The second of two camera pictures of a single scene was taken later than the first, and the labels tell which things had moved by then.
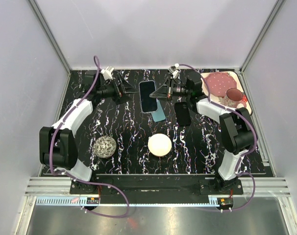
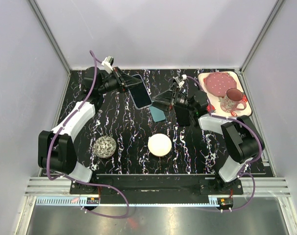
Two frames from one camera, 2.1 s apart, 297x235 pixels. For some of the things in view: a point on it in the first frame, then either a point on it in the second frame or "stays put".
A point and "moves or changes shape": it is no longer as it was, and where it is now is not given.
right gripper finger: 161,94 → 164,105
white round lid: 160,145 stays put
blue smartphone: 148,104 moves or changes shape
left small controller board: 92,200 stays put
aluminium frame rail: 266,187 stays put
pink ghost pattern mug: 234,97 stays put
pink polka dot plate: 219,83 stays put
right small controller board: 228,201 stays put
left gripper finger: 123,99 → 132,81
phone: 183,114 stays put
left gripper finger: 128,88 → 129,79
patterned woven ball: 104,146 stays put
